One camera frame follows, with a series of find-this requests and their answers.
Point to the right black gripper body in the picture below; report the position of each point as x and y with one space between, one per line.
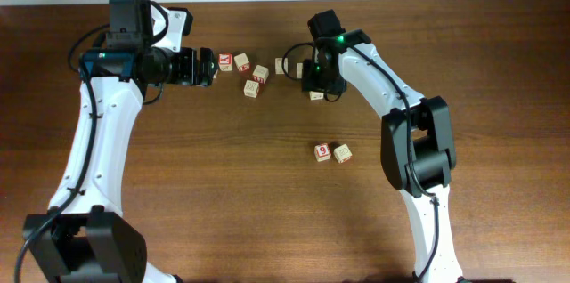
316 80

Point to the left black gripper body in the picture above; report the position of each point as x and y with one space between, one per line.
182 67

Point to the wooden block red I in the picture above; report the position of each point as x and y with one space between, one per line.
300 67

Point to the wooden block number 1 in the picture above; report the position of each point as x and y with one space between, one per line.
314 96

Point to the wooden block red 9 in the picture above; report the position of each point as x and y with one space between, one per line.
322 152

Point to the wooden block green R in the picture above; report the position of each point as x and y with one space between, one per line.
342 153

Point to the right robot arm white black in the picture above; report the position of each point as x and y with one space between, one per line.
417 149

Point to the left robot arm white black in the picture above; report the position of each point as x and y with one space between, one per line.
83 236

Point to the red Y wooden block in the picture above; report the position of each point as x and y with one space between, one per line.
225 62

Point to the wooden block apple A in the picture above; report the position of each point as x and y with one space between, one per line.
281 66

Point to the wooden block number 5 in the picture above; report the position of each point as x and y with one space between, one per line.
242 62

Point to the wooden block number 8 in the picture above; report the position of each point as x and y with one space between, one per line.
260 74

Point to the wooden block letter M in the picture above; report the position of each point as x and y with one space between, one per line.
251 88

